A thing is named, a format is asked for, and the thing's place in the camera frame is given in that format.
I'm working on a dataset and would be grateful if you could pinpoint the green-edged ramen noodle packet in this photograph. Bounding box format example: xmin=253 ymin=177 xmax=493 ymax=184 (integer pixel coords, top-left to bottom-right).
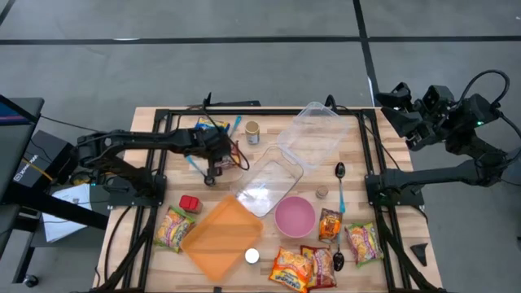
xmin=153 ymin=205 xmax=196 ymax=254
xmin=344 ymin=221 xmax=384 ymax=269

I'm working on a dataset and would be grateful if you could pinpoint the black aluminium rig frame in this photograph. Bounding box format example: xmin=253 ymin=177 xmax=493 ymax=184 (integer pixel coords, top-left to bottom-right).
xmin=91 ymin=106 xmax=447 ymax=293

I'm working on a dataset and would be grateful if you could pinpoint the black triangular bracket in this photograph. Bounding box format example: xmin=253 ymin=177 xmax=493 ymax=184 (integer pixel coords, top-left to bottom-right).
xmin=409 ymin=243 xmax=430 ymax=268

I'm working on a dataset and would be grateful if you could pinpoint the small orange snack packet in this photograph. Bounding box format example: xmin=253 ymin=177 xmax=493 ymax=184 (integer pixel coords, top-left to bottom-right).
xmin=317 ymin=208 xmax=344 ymax=244

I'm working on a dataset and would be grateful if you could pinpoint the black box with white logo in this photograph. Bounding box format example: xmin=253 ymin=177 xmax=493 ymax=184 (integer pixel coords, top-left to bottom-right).
xmin=11 ymin=129 xmax=86 ymax=190

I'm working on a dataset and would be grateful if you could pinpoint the black bracket behind table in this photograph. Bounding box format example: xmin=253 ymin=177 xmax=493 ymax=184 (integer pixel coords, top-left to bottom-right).
xmin=202 ymin=91 xmax=261 ymax=109

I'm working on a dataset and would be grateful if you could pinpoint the red-lid spice jar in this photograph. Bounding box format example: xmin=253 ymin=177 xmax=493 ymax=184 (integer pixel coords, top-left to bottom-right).
xmin=178 ymin=195 xmax=204 ymax=215

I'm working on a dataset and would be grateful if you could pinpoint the yellow cable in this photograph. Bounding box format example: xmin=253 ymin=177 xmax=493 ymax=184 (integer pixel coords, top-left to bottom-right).
xmin=22 ymin=157 xmax=54 ymax=182

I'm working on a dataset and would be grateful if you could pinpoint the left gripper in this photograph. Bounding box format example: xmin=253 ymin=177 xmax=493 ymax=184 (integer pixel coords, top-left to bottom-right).
xmin=195 ymin=128 xmax=245 ymax=181

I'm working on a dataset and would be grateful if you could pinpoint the dark red ramen noodle packet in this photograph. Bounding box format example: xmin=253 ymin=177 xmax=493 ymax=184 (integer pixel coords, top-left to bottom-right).
xmin=300 ymin=244 xmax=338 ymax=290

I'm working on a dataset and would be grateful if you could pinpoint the orange plastic tray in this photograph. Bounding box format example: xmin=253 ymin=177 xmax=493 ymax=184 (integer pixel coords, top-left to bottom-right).
xmin=180 ymin=194 xmax=265 ymax=283

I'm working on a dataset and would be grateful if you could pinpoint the blue ramen noodle packet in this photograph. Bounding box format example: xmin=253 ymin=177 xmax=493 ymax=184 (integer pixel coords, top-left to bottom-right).
xmin=195 ymin=116 xmax=231 ymax=133

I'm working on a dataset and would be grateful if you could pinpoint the thin black floor cable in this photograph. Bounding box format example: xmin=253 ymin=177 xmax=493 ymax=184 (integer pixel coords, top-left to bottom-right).
xmin=40 ymin=115 xmax=99 ymax=133

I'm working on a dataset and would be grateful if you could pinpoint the thin black table cable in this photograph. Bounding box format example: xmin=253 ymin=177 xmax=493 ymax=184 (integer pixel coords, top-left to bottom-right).
xmin=325 ymin=94 xmax=404 ymax=174

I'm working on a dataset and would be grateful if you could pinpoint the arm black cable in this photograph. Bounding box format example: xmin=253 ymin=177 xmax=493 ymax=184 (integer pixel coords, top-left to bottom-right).
xmin=221 ymin=121 xmax=252 ymax=172
xmin=458 ymin=68 xmax=512 ymax=107

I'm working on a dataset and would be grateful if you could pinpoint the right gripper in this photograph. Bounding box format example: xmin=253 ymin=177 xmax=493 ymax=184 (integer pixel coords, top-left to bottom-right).
xmin=374 ymin=83 xmax=443 ymax=152

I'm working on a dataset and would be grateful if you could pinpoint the thick black cable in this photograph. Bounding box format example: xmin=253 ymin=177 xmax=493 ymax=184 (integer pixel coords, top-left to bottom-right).
xmin=103 ymin=205 xmax=134 ymax=286

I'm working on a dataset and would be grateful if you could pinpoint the black stand base beam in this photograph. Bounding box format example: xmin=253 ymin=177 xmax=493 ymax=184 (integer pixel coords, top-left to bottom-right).
xmin=0 ymin=190 xmax=110 ymax=231

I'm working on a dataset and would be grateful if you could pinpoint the yellow orange ramen noodle packet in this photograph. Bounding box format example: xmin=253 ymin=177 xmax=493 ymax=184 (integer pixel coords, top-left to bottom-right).
xmin=268 ymin=246 xmax=313 ymax=293

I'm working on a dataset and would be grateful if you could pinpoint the clear rectangular plastic container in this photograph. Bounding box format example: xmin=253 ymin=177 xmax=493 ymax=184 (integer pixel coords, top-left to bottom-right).
xmin=276 ymin=101 xmax=351 ymax=170
xmin=230 ymin=145 xmax=305 ymax=219

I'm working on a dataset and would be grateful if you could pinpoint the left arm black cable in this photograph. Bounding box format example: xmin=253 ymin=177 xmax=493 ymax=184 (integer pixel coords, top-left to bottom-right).
xmin=221 ymin=121 xmax=252 ymax=172

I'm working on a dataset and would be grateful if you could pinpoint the black monitor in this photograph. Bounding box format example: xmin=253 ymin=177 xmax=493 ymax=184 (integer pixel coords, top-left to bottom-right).
xmin=0 ymin=94 xmax=45 ymax=204

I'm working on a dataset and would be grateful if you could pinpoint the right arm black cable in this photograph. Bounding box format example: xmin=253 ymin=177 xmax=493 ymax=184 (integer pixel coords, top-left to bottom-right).
xmin=458 ymin=68 xmax=512 ymax=107

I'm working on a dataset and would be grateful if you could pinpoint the pink bowl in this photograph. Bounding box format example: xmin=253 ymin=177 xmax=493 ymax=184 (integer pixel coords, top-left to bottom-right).
xmin=274 ymin=195 xmax=317 ymax=239

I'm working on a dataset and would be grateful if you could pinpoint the white paper sheet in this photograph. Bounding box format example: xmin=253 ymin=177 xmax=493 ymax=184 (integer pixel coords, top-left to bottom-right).
xmin=42 ymin=182 xmax=94 ymax=244

